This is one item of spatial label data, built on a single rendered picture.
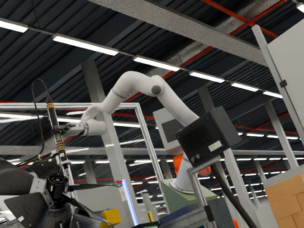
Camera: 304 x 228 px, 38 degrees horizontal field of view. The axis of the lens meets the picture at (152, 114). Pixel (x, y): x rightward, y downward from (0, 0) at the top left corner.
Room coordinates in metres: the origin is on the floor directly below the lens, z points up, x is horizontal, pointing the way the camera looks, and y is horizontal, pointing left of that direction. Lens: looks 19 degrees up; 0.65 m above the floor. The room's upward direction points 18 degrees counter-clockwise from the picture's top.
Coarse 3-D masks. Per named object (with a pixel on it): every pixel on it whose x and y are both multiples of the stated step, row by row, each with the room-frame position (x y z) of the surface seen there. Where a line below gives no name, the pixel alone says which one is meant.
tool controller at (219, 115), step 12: (216, 108) 1.97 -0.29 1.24; (204, 120) 1.97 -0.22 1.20; (216, 120) 1.95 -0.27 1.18; (228, 120) 2.01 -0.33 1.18; (180, 132) 2.09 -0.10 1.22; (192, 132) 2.04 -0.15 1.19; (204, 132) 2.00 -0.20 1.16; (216, 132) 1.96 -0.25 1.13; (228, 132) 1.98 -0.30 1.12; (180, 144) 2.12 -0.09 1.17; (192, 144) 2.08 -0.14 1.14; (204, 144) 2.04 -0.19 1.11; (216, 144) 2.00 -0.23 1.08; (228, 144) 1.96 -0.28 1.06; (192, 156) 2.11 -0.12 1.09; (204, 156) 2.07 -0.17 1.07
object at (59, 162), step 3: (54, 150) 2.32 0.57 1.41; (54, 153) 2.32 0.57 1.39; (57, 153) 2.32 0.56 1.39; (54, 156) 2.32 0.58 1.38; (57, 156) 2.32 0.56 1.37; (57, 159) 2.32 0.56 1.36; (60, 159) 2.33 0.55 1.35; (57, 162) 2.32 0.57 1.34; (60, 162) 2.30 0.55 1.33; (63, 162) 2.29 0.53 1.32; (66, 162) 2.30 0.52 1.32; (69, 162) 2.32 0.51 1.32; (60, 165) 2.31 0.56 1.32
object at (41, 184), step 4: (36, 180) 2.23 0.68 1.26; (40, 180) 2.24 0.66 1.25; (44, 180) 2.24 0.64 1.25; (32, 184) 2.23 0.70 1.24; (36, 184) 2.23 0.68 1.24; (40, 184) 2.24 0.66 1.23; (44, 184) 2.24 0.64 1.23; (32, 188) 2.23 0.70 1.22; (36, 188) 2.23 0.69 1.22; (40, 188) 2.24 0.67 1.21; (32, 192) 2.23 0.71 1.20
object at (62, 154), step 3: (48, 96) 2.32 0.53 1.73; (48, 99) 2.31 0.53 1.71; (51, 99) 2.32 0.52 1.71; (48, 102) 2.34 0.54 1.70; (51, 102) 2.34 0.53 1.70; (60, 150) 2.31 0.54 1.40; (63, 150) 2.32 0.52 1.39; (60, 153) 2.31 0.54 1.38; (63, 153) 2.31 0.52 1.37; (60, 156) 2.32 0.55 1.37; (63, 156) 2.31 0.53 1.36; (63, 159) 2.31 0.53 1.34; (66, 159) 2.32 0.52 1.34; (63, 165) 2.32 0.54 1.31; (66, 165) 2.32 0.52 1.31; (66, 168) 2.32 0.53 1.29
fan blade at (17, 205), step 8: (40, 192) 2.14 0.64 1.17; (8, 200) 1.96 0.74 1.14; (16, 200) 2.00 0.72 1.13; (24, 200) 2.03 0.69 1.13; (32, 200) 2.07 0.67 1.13; (40, 200) 2.12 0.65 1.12; (8, 208) 1.95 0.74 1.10; (16, 208) 1.98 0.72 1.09; (24, 208) 2.01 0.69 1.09; (32, 208) 2.05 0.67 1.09; (40, 208) 2.11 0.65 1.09; (48, 208) 2.17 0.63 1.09; (16, 216) 1.96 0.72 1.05; (24, 216) 2.00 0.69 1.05; (32, 216) 2.04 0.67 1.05; (40, 216) 2.09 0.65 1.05; (24, 224) 1.98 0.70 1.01; (40, 224) 2.08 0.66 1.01
